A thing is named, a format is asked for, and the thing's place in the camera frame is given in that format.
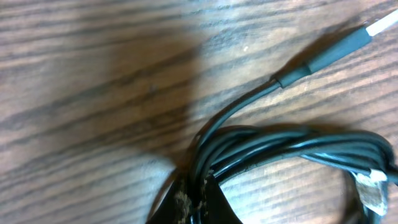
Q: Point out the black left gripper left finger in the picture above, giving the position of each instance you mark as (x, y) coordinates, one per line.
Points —
(177, 204)

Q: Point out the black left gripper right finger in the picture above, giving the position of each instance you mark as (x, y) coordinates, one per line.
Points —
(217, 210)

